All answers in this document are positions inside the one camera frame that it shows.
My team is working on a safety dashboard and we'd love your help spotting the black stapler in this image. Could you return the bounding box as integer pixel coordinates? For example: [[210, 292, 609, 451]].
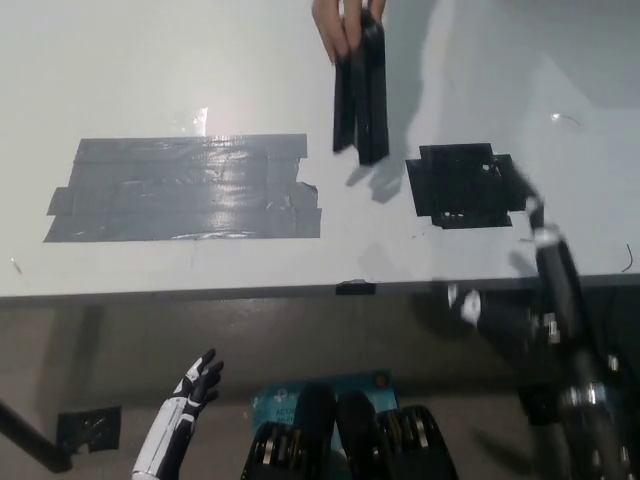
[[331, 10, 391, 168]]

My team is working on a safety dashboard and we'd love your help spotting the robot body black teal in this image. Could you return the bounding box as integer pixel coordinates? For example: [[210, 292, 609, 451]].
[[243, 369, 462, 480]]

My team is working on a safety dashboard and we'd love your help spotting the person's bare hand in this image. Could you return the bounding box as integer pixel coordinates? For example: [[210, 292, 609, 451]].
[[311, 0, 389, 65]]

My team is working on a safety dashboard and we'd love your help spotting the grey duct tape patch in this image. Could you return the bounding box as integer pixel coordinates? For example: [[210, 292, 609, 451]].
[[42, 133, 323, 245]]

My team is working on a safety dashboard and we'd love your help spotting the black tape patch square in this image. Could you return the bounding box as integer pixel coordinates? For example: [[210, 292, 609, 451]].
[[405, 142, 517, 230]]

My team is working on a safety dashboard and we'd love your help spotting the robot right hand white black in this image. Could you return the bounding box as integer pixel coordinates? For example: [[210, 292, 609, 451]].
[[444, 160, 590, 352]]

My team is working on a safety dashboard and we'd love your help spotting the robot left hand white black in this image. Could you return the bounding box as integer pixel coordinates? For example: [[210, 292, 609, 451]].
[[172, 347, 226, 417]]

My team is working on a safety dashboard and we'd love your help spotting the crumpled black floor tape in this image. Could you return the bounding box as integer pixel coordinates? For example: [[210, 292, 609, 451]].
[[55, 405, 123, 454]]

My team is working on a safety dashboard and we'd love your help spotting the black metal bar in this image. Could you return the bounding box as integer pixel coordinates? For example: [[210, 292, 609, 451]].
[[0, 398, 70, 475]]

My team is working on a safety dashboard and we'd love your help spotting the clear tape piece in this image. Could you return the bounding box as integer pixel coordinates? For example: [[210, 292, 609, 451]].
[[168, 106, 210, 137]]

